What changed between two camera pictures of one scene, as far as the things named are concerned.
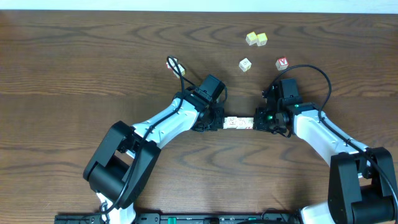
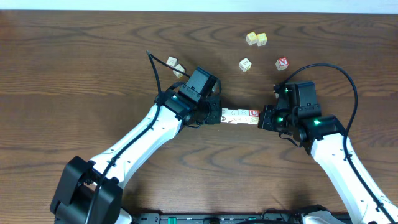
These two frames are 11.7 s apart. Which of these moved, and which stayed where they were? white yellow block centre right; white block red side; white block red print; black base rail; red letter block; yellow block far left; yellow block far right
Moved: white block red print
Stayed: red letter block; white block red side; yellow block far right; yellow block far left; black base rail; white yellow block centre right
